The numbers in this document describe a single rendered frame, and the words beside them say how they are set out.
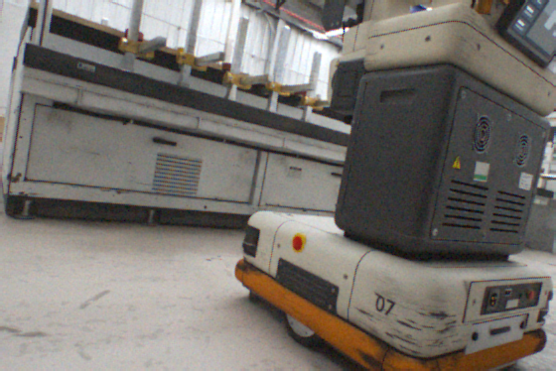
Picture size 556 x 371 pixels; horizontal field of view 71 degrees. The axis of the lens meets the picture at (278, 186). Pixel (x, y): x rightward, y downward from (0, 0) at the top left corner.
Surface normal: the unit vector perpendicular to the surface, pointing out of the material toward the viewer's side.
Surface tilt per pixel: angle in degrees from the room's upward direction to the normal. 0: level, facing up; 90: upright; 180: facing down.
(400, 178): 90
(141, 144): 90
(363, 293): 90
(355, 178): 90
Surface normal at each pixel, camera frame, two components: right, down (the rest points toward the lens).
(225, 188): 0.58, 0.15
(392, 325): -0.79, -0.11
